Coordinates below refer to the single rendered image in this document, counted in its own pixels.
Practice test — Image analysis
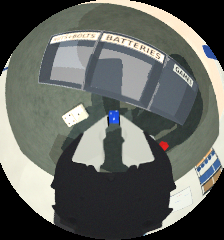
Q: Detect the red and white eraser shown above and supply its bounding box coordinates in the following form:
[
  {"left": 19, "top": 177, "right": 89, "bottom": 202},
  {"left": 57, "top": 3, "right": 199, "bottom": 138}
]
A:
[{"left": 159, "top": 141, "right": 169, "bottom": 151}]

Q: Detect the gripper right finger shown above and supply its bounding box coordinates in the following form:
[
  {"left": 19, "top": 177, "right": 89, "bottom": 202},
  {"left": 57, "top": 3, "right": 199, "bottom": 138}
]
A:
[{"left": 119, "top": 115, "right": 176, "bottom": 192}]

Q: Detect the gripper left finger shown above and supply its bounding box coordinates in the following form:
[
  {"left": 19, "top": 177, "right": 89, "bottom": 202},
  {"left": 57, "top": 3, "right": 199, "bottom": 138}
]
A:
[{"left": 50, "top": 115, "right": 109, "bottom": 190}]

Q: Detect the white domino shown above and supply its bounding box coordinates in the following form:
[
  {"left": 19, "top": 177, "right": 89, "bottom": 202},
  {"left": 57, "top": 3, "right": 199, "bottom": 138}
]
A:
[{"left": 62, "top": 104, "right": 89, "bottom": 127}]

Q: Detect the grey rack of labelled bins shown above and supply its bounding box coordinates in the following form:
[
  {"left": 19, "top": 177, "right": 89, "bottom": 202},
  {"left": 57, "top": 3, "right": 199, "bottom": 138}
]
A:
[{"left": 38, "top": 30, "right": 199, "bottom": 126}]

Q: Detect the blue die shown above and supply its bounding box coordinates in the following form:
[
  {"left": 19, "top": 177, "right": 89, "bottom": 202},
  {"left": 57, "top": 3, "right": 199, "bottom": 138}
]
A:
[{"left": 109, "top": 110, "right": 119, "bottom": 123}]

